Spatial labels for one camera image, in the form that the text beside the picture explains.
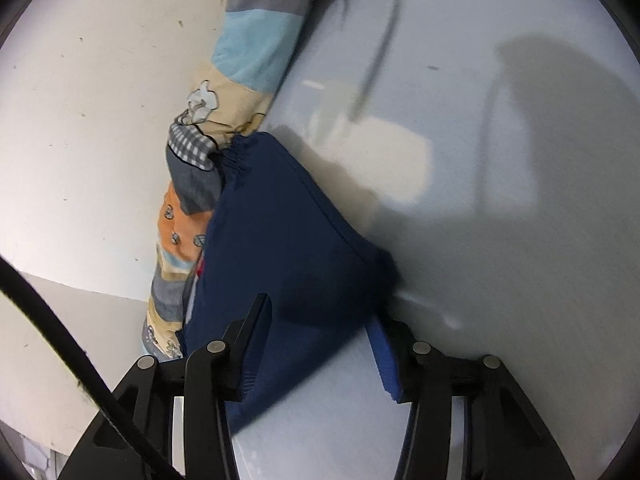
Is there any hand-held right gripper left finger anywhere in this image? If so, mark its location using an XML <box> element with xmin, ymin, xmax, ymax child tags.
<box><xmin>57</xmin><ymin>292</ymin><xmax>275</xmax><ymax>480</ymax></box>

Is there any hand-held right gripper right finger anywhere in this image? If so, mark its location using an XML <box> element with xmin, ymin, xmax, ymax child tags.
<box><xmin>366</xmin><ymin>316</ymin><xmax>576</xmax><ymax>480</ymax></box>

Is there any navy blue work jacket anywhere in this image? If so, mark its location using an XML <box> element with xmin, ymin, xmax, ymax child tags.
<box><xmin>180</xmin><ymin>131</ymin><xmax>401</xmax><ymax>436</ymax></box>

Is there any light blue cloud bed sheet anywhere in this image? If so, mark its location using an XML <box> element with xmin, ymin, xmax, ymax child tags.
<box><xmin>220</xmin><ymin>0</ymin><xmax>640</xmax><ymax>480</ymax></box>

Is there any patchwork patterned quilt roll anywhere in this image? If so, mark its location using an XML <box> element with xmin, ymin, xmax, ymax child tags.
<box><xmin>140</xmin><ymin>0</ymin><xmax>361</xmax><ymax>361</ymax></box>

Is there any black cable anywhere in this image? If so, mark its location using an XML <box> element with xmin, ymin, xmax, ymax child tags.
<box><xmin>0</xmin><ymin>255</ymin><xmax>186</xmax><ymax>480</ymax></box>

